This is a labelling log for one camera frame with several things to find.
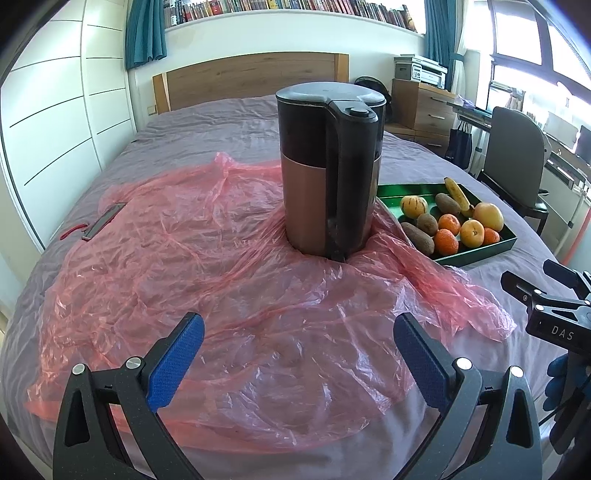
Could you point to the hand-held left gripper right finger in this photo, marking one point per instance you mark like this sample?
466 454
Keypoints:
422 364

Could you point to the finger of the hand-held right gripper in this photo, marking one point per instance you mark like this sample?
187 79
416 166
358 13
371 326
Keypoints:
524 290
565 274

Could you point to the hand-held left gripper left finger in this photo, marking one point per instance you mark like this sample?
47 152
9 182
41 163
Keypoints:
178 360

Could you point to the orange tangerine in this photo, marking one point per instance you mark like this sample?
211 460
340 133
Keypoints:
446 242
449 224
491 236

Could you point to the yellow apple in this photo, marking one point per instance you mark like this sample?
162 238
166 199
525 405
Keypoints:
488 216

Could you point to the brown kiwi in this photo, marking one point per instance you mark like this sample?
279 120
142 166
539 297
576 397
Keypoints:
427 223
418 239
447 204

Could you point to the yellow banana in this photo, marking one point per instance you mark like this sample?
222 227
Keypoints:
457 191

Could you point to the striped pepino melon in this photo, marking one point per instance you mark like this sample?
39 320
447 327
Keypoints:
414 206

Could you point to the green metal tray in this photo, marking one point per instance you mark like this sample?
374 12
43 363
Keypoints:
392 196

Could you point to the person's right hand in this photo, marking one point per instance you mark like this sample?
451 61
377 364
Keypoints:
557 378

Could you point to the pink plastic sheet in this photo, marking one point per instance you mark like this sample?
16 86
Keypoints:
207 258

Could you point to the grey chair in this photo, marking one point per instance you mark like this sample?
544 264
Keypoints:
512 152

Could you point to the dark tote bag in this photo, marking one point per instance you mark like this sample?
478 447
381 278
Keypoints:
459 145

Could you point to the glass top desk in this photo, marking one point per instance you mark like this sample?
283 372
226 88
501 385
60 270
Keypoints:
466 108

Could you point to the black and steel electric kettle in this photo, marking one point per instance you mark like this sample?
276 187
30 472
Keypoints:
304 198

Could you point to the wooden dresser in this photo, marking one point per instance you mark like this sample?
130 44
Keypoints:
425 110

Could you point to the bed with purple sheet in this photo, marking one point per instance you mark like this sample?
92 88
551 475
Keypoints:
231 129

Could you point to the white printer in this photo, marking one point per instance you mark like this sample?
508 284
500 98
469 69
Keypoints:
429 71

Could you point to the large window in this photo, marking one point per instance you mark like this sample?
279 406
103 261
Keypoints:
521 37

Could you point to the black backpack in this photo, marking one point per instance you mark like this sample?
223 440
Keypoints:
369 83

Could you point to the teal curtain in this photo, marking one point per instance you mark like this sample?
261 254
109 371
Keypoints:
438 32
145 32

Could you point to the white wardrobe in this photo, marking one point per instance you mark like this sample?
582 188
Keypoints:
60 115

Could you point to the row of books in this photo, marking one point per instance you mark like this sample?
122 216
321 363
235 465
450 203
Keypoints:
300 4

